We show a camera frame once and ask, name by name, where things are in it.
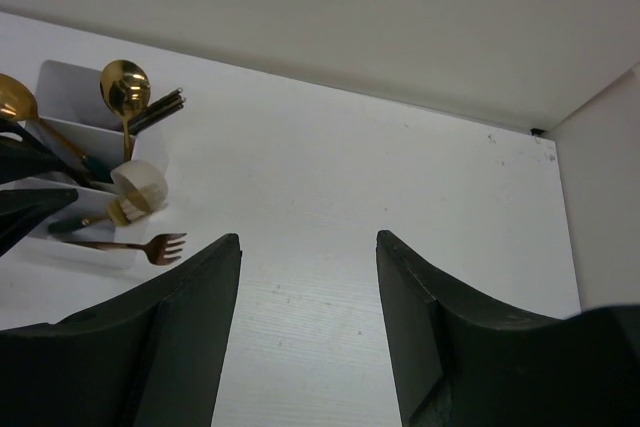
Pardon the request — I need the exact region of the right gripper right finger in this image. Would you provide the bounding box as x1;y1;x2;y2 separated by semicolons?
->
376;230;639;426

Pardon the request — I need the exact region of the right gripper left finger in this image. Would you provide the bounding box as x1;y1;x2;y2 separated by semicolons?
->
1;234;242;426

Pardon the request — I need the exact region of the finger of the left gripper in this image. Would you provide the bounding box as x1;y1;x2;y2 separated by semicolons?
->
1;120;64;182
0;188;78;256

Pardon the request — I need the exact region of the rose gold fork green handle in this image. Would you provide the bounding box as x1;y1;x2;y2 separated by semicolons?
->
47;195;154;236

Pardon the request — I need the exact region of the gold spoon green handle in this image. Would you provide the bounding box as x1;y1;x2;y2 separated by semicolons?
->
1;74;112;183
100;59;151;162

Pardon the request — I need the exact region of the white three-compartment utensil holder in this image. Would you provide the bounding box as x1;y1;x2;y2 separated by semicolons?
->
14;59;171;271

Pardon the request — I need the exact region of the brown wooden chopstick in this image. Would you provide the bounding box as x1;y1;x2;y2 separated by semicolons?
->
65;233;187;266

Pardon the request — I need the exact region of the brown grey chopstick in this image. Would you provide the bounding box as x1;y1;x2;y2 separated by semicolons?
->
128;87;188;136

